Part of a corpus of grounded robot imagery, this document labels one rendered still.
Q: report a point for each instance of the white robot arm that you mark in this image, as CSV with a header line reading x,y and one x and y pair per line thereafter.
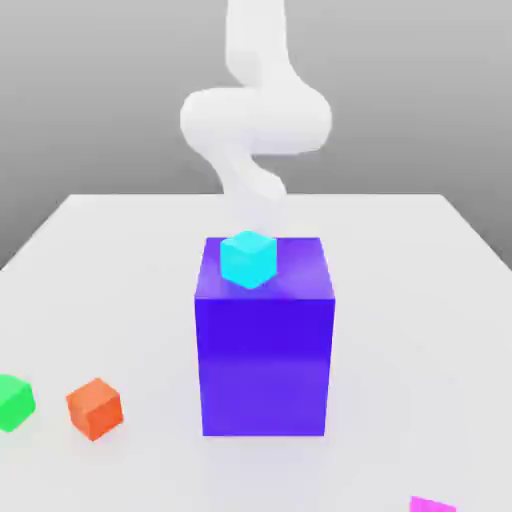
x,y
256,116

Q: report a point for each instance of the small cyan cube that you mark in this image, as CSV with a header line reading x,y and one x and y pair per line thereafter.
x,y
248,260

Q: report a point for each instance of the small orange cube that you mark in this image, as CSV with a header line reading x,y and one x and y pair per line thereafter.
x,y
95,410

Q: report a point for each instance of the small green cube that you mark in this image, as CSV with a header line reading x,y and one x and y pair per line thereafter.
x,y
14,402

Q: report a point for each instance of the small magenta cube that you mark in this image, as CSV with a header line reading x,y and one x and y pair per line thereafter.
x,y
432,505

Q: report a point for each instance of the large purple box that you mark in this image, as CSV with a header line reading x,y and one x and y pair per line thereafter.
x,y
264,360

